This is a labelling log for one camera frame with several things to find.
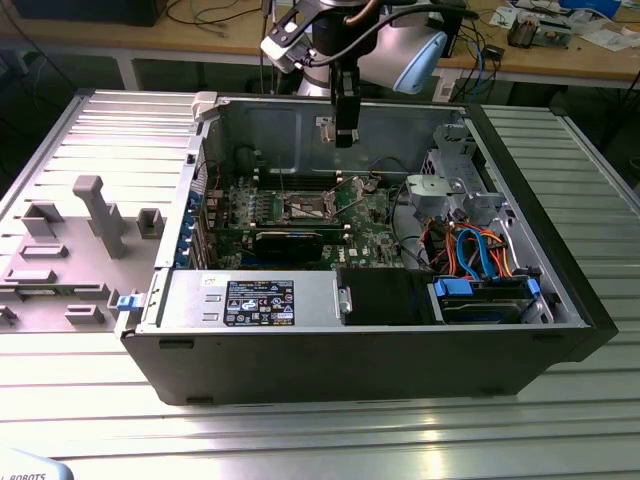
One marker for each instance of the blue box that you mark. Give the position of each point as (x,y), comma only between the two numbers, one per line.
(590,6)

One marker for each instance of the silver metal drive cage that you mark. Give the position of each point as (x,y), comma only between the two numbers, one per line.
(435,192)

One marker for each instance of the black open PC case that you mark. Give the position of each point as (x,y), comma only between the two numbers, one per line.
(300,365)

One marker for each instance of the round coin battery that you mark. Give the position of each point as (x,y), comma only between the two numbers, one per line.
(369,186)

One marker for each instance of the wooden desk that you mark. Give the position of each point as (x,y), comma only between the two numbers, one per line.
(150,37)

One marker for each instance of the hard disk blue carrier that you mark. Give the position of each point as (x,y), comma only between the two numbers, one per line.
(480,311)

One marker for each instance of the CPU cooler heat sink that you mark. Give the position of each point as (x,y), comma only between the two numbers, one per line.
(522,32)

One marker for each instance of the silver power supply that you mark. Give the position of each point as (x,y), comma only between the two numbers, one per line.
(190,305)

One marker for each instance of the white papers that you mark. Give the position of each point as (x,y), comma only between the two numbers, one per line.
(607,39)

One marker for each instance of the green motherboard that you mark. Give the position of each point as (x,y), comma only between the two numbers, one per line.
(370,240)

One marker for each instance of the white label sticker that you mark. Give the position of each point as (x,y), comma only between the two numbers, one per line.
(444,89)

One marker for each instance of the small blue plastic clip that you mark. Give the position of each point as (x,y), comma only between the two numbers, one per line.
(127,303)

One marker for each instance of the pale grey case latch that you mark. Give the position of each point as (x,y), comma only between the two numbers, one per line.
(205,105)

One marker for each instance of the wide black box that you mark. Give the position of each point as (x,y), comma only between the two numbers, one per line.
(85,12)

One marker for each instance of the grey metal device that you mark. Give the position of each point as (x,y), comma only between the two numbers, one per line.
(554,32)

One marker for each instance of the grey parts rack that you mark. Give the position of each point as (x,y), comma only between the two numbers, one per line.
(75,280)

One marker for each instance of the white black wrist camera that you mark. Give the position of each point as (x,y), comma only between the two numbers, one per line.
(280,50)

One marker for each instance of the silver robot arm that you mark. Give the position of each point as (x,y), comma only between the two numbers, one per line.
(395,45)

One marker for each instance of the black graphics card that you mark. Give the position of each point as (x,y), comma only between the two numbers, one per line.
(287,247)

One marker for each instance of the black computer tower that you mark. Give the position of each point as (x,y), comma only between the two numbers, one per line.
(459,35)

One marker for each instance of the small black box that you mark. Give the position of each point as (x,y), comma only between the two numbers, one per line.
(495,52)

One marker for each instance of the white printed card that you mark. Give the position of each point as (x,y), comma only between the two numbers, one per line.
(502,15)

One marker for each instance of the blue slot retainer clip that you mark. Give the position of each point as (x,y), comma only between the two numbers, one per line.
(181,254)
(195,200)
(187,229)

